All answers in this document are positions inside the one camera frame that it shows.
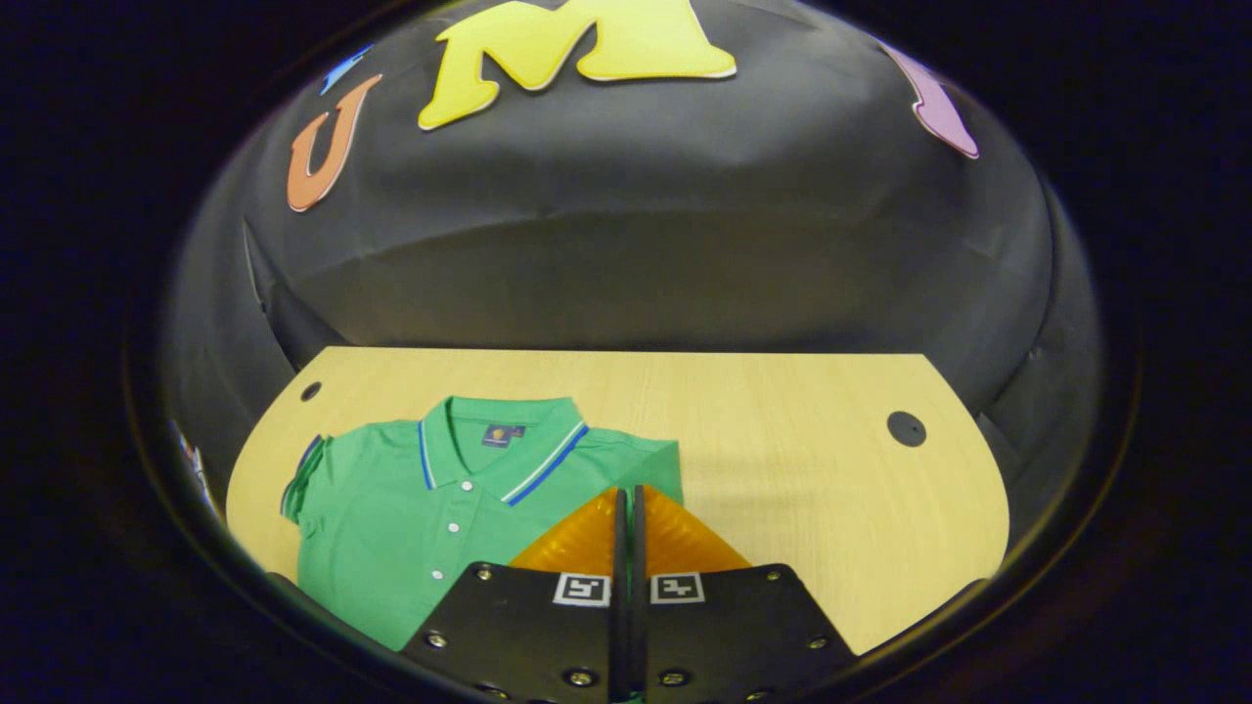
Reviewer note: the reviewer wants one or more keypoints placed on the white and red banner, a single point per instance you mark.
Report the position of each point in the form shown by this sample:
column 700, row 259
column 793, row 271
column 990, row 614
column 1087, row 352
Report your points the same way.
column 196, row 464

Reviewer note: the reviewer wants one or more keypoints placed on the green T-shirt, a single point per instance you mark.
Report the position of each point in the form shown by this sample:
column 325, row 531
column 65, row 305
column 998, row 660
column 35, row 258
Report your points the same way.
column 391, row 528

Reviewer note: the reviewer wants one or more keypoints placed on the black backdrop cloth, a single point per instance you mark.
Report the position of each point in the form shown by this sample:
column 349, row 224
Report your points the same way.
column 626, row 244

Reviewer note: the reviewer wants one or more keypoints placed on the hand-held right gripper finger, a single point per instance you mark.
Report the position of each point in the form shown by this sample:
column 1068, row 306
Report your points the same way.
column 618, row 606
column 638, row 606

